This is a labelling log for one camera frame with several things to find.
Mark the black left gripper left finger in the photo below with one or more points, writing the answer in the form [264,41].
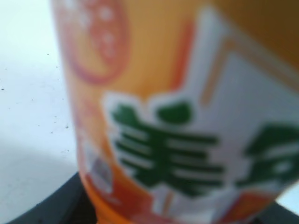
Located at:
[69,204]

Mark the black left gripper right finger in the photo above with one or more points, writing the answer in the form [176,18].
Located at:
[276,214]

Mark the orange soda plastic bottle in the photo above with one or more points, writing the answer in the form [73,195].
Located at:
[185,111]

